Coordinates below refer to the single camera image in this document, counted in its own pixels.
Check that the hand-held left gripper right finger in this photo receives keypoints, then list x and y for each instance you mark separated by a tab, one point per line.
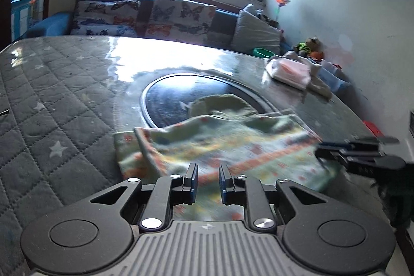
223	183

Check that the plush toy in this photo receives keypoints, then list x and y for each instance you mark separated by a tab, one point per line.
309	48

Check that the folded light blue garment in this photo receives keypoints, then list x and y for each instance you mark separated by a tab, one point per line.
333	75

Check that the red box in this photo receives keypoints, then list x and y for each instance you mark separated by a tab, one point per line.
373	128

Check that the green patterned garment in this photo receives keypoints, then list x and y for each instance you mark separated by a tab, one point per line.
226	143

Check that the butterfly print cushion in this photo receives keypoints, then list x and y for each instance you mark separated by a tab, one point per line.
178	19
103	19

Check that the packet of wet wipes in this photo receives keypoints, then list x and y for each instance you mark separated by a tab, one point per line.
289	70

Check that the green bowl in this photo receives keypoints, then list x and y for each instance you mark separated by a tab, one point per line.
262	52

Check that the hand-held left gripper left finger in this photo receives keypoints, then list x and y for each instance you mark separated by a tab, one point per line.
193	180

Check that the grey pillow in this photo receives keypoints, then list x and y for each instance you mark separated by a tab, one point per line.
255	33

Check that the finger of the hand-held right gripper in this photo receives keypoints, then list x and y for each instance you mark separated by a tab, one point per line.
336	154
352	143

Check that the blue sofa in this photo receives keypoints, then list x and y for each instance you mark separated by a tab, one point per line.
58	23

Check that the folded beige garment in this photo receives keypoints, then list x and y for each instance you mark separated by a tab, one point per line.
318	85

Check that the round black table hotplate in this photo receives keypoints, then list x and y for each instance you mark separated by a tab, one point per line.
168	95

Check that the blue cabinet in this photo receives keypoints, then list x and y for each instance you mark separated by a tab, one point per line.
22	15

